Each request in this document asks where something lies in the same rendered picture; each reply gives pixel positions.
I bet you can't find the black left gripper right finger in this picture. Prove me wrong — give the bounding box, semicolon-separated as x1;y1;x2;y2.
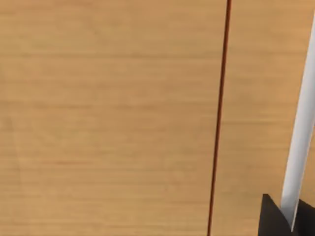
293;199;315;236

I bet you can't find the narrow wooden door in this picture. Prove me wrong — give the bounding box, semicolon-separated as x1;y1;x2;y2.
209;0;315;236

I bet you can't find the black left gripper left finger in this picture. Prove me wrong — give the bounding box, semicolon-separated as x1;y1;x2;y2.
258;193;293;236

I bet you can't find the wide wooden door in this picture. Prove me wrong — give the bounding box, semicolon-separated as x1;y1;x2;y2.
0;0;229;236

